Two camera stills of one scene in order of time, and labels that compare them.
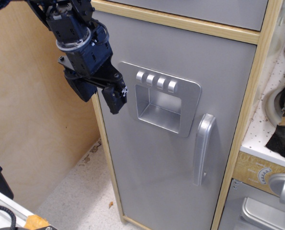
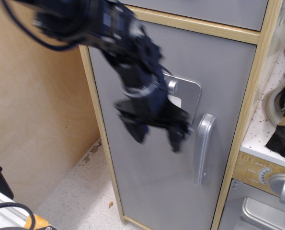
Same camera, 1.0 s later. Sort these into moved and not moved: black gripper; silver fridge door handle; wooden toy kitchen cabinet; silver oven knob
Moved: black gripper
Not moved: silver fridge door handle; silver oven knob; wooden toy kitchen cabinet
